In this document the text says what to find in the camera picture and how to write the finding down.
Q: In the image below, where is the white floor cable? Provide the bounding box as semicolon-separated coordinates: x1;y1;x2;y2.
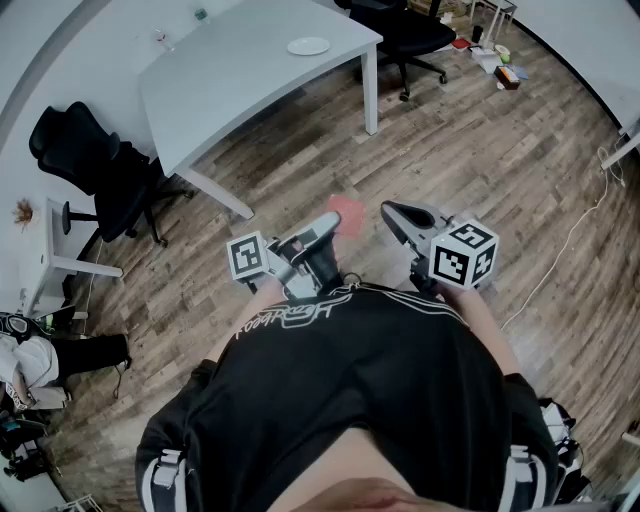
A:
499;144;629;331

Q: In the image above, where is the white table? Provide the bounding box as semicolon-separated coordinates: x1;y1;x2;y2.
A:
137;0;385;221

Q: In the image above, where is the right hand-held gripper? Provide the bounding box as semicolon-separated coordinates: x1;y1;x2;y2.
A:
381;200;500;296

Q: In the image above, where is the white desk frame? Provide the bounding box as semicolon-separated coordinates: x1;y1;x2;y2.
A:
599;117;640;171

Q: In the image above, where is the brown dried plant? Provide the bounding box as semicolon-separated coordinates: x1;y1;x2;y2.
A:
12;198;35;234

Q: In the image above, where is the small white desk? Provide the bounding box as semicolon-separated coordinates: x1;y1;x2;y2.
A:
22;197;125;319

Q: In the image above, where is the brown box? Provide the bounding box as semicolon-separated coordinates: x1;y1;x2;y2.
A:
493;64;522;91

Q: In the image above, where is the white round plate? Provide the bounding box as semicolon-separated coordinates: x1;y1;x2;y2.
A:
286;36;332;57

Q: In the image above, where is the person's right forearm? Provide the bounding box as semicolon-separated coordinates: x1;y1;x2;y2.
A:
444;287;524;376

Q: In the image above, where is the red object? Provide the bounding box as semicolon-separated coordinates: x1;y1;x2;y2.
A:
326;194;367;240

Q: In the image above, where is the white box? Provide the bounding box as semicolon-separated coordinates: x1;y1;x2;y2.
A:
469;45;504;75

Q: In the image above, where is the black backpack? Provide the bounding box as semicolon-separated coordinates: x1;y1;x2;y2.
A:
537;397;594;506

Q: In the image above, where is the person's left forearm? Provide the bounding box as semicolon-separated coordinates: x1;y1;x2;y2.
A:
204;278;289;365

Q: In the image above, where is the black mesh office chair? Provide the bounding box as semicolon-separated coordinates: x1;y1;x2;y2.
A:
28;100;196;249
333;0;459;104

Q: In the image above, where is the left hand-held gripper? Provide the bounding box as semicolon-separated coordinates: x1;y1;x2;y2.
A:
226;212;346;300

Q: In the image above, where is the person's black shirt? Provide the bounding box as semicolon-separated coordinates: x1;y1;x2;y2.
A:
134;282;561;512

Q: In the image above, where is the white metal rack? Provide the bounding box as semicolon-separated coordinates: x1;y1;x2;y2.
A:
469;0;519;45

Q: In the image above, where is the person's face and neck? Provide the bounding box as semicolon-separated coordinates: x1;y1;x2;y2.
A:
267;427;436;512

